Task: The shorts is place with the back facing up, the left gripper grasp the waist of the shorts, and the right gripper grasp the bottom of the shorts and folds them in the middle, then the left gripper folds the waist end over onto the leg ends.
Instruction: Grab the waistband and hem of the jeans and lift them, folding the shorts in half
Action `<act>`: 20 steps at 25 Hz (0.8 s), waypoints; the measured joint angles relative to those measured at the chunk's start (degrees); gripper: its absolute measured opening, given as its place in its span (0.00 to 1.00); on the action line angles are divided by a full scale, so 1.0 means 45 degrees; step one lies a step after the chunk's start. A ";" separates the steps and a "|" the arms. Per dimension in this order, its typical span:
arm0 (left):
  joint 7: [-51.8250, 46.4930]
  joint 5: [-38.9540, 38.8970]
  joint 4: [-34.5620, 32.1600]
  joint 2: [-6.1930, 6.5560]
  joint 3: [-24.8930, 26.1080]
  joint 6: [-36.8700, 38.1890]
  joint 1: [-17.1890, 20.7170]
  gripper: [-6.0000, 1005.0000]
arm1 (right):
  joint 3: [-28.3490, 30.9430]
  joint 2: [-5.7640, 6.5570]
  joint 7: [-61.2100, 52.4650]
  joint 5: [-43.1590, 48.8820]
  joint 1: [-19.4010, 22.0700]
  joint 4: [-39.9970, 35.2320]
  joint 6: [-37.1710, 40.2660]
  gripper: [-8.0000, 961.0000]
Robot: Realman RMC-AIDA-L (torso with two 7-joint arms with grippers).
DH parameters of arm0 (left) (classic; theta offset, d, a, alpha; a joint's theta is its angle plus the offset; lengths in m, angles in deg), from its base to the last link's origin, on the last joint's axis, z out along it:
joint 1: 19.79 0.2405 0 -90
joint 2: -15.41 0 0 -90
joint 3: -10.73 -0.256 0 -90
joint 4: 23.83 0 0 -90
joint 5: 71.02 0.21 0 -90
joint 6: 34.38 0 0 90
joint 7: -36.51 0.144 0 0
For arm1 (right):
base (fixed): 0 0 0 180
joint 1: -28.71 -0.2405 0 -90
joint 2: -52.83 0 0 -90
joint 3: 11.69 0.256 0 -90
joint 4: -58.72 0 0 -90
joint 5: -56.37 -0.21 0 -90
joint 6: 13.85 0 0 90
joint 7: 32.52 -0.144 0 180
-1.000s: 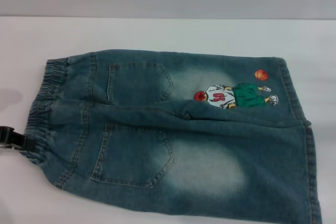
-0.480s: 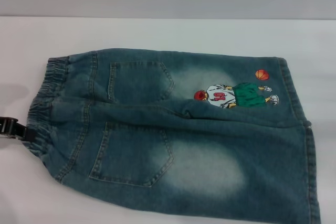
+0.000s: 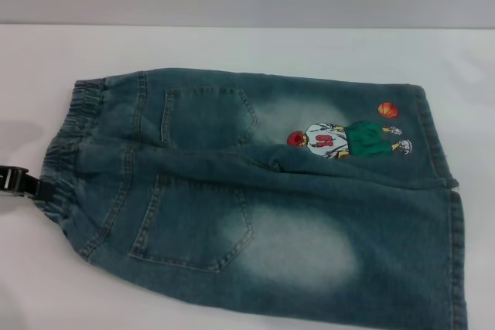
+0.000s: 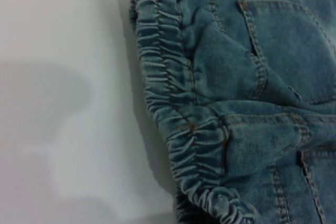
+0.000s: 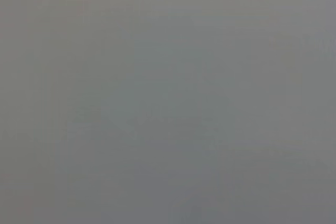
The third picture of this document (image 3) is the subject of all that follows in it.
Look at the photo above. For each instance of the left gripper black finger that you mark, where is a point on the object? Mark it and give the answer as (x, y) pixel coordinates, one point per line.
(19, 180)

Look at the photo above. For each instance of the blue denim shorts with print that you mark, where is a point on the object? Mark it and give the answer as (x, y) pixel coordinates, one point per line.
(270, 210)

